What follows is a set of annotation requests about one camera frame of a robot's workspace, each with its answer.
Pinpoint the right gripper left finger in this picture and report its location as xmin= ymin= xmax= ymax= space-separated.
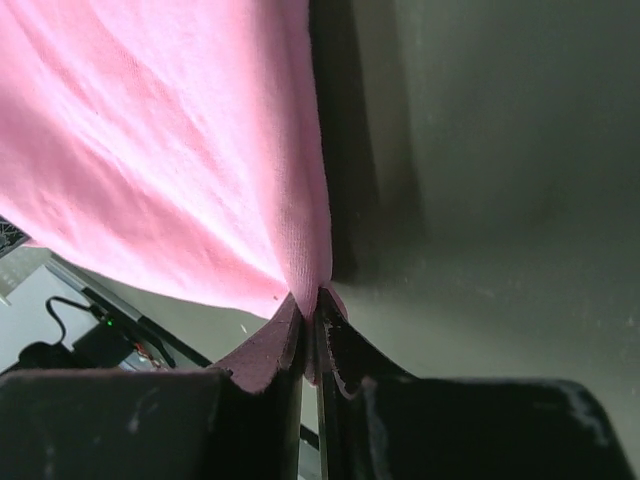
xmin=1 ymin=298 xmax=304 ymax=479

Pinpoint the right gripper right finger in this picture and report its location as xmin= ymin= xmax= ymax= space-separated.
xmin=313 ymin=289 xmax=634 ymax=479

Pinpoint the pink towel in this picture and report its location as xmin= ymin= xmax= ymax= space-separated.
xmin=1 ymin=1 xmax=332 ymax=318

